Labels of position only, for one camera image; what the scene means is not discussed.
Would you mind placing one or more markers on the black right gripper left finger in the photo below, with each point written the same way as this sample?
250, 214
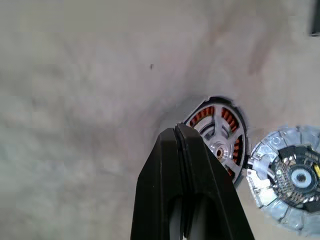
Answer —
160, 187

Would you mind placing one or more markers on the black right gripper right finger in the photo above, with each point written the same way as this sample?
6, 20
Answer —
210, 195

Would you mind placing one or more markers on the silver motor housing copper windings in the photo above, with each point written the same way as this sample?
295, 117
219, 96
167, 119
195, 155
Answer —
202, 115

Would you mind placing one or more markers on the silver ribbed motor lid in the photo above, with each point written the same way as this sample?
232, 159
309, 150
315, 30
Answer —
275, 140

